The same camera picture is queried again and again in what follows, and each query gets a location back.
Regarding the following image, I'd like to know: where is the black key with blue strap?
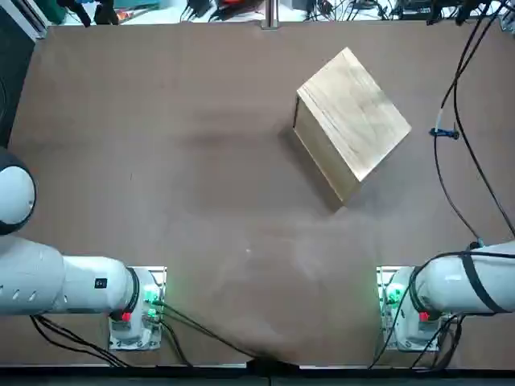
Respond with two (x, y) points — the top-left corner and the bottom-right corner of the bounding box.
(429, 126), (460, 141)

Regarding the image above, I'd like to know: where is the wooden drawer box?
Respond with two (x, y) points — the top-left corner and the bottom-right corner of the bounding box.
(293, 47), (413, 210)

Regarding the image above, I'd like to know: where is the black cable with white tag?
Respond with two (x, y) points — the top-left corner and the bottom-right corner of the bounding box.
(432, 0), (508, 248)

